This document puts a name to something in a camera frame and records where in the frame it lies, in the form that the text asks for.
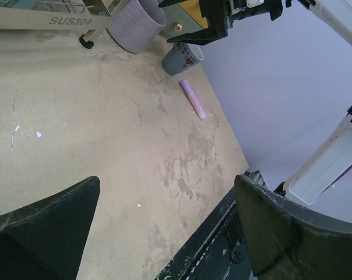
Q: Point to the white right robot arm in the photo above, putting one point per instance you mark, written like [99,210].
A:
[282,71]

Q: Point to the lilac mug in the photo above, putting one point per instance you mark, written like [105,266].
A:
[137,25]

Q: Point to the steel two-tier dish rack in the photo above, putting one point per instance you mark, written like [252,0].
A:
[92,17]

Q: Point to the pink marker pen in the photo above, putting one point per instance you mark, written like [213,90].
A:
[193,98]

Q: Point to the grey mug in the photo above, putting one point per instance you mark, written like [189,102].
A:
[181,57]

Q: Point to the round cream drawer cabinet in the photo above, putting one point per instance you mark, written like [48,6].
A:
[181,18]

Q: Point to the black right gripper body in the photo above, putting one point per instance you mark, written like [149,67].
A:
[221,14]

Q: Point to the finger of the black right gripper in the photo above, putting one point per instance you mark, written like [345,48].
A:
[166,3]
[201,37]

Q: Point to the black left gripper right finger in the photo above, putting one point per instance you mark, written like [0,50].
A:
[286,240]

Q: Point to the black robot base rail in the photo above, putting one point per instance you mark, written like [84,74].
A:
[215,250]

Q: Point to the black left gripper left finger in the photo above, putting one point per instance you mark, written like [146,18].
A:
[46,239]

